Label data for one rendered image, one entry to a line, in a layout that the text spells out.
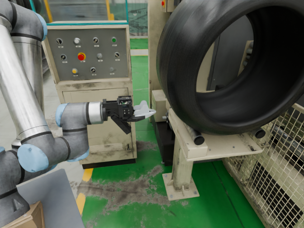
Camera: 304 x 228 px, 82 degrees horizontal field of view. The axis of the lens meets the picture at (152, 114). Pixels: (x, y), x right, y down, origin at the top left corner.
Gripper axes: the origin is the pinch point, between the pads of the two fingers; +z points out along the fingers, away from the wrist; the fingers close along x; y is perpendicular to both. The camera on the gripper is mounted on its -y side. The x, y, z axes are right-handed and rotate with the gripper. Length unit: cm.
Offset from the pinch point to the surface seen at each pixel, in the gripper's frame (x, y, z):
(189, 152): -10.4, -14.4, 14.4
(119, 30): 69, 22, -12
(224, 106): 12.2, -6.8, 40.0
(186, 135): -1.2, -12.7, 16.0
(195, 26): -9.0, 33.9, 10.3
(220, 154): -9.8, -18.5, 29.6
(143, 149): 82, -101, 3
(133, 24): 903, -68, 42
